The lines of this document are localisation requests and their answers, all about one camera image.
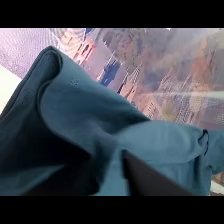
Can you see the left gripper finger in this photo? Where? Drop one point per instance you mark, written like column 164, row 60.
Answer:
column 146, row 178

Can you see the dark green garment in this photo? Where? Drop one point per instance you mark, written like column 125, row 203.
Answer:
column 83, row 133

